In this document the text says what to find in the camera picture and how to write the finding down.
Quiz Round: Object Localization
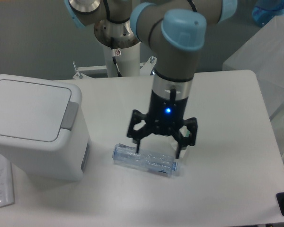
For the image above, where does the white push-lid trash can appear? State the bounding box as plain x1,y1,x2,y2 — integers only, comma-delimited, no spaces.
0,74,90,181

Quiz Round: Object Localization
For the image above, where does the translucent plastic storage box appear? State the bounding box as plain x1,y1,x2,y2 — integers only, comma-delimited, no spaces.
222,16,284,163

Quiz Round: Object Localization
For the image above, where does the white clamp bracket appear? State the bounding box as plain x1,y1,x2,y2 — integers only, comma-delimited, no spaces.
72,61,108,79
140,56,157,76

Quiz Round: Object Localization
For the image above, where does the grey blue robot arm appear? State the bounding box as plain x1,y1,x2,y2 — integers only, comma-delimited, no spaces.
64,0,238,158

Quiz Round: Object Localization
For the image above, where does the white clamp bracket right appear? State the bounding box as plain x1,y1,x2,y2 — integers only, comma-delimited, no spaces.
140,56,157,76

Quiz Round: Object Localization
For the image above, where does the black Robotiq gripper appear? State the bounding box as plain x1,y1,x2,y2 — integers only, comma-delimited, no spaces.
127,92,198,158

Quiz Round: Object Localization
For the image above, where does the blue plastic bag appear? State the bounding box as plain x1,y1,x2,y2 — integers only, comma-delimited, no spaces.
251,0,284,27

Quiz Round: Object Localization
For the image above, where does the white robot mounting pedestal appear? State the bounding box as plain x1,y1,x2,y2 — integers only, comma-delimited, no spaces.
103,43,141,78

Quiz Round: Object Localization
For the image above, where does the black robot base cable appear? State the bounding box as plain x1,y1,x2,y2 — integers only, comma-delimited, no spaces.
110,37,123,78

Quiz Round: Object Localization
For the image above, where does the crumpled white green wrapper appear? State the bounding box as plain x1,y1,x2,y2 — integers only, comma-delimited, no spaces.
170,129,191,157

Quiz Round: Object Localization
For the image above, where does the crushed clear plastic bottle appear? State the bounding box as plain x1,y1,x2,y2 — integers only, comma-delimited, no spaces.
112,143,182,177

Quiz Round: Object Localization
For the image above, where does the white clamp bracket left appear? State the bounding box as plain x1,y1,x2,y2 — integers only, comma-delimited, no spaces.
72,61,108,79

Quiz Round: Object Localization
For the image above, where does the white laminated paper sheet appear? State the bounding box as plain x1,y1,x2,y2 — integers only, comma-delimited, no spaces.
0,154,15,208

